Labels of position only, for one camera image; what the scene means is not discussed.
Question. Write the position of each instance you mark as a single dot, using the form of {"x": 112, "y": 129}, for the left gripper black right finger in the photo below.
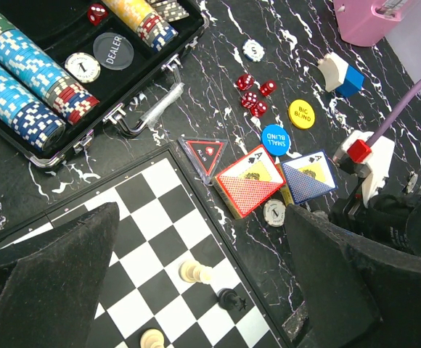
{"x": 359, "y": 293}

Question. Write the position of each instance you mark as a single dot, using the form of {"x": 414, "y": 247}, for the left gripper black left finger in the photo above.
{"x": 50, "y": 284}

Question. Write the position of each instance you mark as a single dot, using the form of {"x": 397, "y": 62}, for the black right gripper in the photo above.
{"x": 394, "y": 221}

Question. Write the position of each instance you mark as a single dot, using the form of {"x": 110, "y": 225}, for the black poker set case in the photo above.
{"x": 131, "y": 99}

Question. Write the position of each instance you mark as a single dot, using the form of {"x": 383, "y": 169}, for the grey white chip stack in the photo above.
{"x": 253, "y": 50}

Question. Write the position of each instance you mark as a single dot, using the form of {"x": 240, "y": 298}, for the white loose poker chip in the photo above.
{"x": 274, "y": 212}

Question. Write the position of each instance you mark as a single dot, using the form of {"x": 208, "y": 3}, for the blue playing card deck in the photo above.
{"x": 307, "y": 177}

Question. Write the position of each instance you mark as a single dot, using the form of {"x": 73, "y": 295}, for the white chess pawn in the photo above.
{"x": 152, "y": 338}

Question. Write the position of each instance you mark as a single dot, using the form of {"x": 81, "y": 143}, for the black chess piece right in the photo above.
{"x": 228, "y": 299}

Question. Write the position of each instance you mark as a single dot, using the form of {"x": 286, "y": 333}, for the black white chess board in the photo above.
{"x": 163, "y": 224}

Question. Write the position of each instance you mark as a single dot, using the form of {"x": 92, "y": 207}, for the white chess king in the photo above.
{"x": 192, "y": 271}

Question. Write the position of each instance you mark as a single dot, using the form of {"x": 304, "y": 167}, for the red playing card deck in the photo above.
{"x": 248, "y": 182}

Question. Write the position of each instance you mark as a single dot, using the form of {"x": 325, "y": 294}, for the yellow big blind button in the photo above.
{"x": 301, "y": 114}

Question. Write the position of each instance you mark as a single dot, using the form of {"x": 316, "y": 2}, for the blue small blind button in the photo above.
{"x": 276, "y": 140}

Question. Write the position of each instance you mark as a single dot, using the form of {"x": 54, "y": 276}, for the white and blue block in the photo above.
{"x": 339, "y": 76}

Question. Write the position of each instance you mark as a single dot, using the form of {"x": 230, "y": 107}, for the green blue chip column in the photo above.
{"x": 35, "y": 69}

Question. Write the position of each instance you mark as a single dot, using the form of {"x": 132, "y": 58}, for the light blue chip column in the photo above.
{"x": 29, "y": 118}

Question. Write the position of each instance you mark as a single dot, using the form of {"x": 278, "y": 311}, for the triangular all-in marker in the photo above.
{"x": 204, "y": 154}

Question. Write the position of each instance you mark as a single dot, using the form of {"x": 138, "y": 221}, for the pink metronome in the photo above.
{"x": 365, "y": 22}

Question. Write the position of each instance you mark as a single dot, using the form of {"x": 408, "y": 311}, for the white single chip in case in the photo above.
{"x": 84, "y": 67}

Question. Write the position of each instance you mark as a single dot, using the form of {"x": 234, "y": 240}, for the grey dealer button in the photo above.
{"x": 113, "y": 51}

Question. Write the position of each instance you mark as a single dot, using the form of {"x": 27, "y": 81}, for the red die in case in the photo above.
{"x": 96, "y": 13}

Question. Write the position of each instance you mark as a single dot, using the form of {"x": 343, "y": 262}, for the red yellow chip column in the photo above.
{"x": 139, "y": 16}

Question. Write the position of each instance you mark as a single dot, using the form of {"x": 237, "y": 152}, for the purple red chip column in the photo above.
{"x": 170, "y": 10}

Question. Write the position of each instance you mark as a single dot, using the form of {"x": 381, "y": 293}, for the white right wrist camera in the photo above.
{"x": 370, "y": 163}

